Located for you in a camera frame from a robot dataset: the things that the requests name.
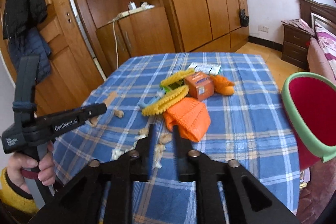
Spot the dark wooden nightstand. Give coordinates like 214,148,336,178
281,23,313,69

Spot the red bin with green rim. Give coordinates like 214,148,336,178
281,72,335,170

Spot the wooden shelf cabinet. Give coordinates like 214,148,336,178
75,0,175,76

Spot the white green medicine box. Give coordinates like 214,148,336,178
188,62,222,76

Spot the wooden stick piece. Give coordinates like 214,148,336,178
88,92,117,127

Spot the blue plaid tablecloth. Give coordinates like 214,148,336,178
51,51,301,224

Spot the wooden door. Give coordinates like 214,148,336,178
0,0,106,117

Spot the black hanging bag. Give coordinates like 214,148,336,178
239,9,249,27

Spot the white power cable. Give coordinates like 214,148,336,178
112,18,120,70

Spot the wall socket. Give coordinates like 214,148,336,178
258,25,269,33

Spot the black jacket on door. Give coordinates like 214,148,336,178
3,0,48,39

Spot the cloth on nightstand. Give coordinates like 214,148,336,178
282,18,314,36

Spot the orange cardboard box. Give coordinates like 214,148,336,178
184,72,215,101

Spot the left hand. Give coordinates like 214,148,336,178
6,141,56,194

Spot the dark wooden headboard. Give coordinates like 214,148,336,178
298,0,336,27

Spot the yellow foam net sleeve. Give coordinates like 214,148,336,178
141,85,189,116

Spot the green plastic wrapper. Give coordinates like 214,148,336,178
160,80,185,93

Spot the yellow sleeve forearm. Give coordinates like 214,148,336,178
1,168,39,215

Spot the peanut shell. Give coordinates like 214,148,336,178
114,110,124,118

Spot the purple floral bedspread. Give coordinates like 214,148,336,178
314,21,335,76

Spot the blue jacket on door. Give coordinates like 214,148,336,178
9,28,52,84

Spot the white power strip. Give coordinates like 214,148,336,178
115,7,146,20

